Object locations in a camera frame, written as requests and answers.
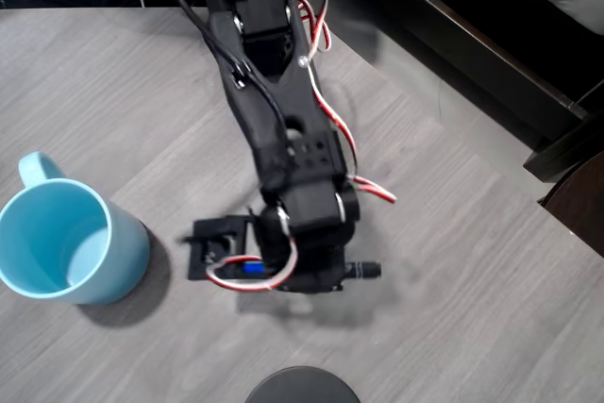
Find blue Crayola marker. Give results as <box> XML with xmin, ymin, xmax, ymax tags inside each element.
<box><xmin>242</xmin><ymin>258</ymin><xmax>383</xmax><ymax>280</ymax></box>

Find light blue ceramic mug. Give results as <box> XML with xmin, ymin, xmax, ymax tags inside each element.
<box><xmin>0</xmin><ymin>151</ymin><xmax>152</xmax><ymax>307</ymax></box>

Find black round object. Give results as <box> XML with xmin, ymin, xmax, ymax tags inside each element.
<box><xmin>243</xmin><ymin>365</ymin><xmax>362</xmax><ymax>403</ymax></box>

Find dark brown round chair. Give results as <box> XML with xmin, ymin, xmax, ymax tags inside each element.
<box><xmin>539</xmin><ymin>151</ymin><xmax>604</xmax><ymax>259</ymax></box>

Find red white gripper servo wire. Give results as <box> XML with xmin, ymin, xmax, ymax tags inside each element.
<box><xmin>205</xmin><ymin>234</ymin><xmax>300</xmax><ymax>293</ymax></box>

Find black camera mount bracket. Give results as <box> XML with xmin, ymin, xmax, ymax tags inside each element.
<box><xmin>180</xmin><ymin>214</ymin><xmax>259</xmax><ymax>282</ymax></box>

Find red white base servo wires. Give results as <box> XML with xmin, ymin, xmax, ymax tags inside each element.
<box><xmin>286</xmin><ymin>0</ymin><xmax>398</xmax><ymax>205</ymax></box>

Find thick black cable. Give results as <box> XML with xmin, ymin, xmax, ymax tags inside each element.
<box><xmin>161</xmin><ymin>0</ymin><xmax>290</xmax><ymax>143</ymax></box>

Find dark wooden bed frame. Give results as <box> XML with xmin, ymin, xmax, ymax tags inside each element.
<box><xmin>301</xmin><ymin>0</ymin><xmax>604</xmax><ymax>183</ymax></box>

